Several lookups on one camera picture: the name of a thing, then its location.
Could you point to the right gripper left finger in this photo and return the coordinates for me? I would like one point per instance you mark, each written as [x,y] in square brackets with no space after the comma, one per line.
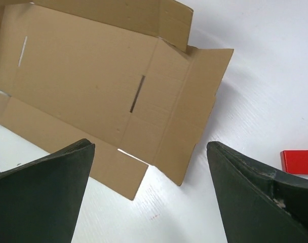
[40,201]

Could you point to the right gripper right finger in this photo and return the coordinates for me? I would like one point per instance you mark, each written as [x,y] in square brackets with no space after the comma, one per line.
[257,202]

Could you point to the brown cardboard box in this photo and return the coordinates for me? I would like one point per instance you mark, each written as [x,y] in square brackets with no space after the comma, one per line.
[118,73]

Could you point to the small red block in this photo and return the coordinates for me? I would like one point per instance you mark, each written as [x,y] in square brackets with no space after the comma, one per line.
[295,161]

